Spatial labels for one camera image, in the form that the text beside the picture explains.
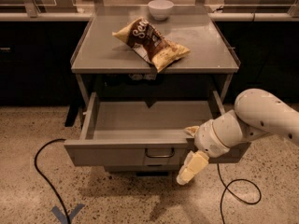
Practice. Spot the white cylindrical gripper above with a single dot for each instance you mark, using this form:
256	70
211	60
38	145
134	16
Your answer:
207	139

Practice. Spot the white ceramic bowl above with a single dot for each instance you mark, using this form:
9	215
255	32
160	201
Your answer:
160	10

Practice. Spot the grey metal drawer cabinet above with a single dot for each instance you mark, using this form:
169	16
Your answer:
104	65

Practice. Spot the blue tape floor marker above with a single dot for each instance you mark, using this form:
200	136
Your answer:
66	218

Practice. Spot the brown yellow chip bag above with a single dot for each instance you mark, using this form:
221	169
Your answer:
147	42

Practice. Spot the grey top drawer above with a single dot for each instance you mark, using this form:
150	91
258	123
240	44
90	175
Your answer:
134	134

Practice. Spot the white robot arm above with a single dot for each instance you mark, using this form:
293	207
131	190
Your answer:
256	114

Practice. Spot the dark counter with rail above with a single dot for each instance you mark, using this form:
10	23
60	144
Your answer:
35	59

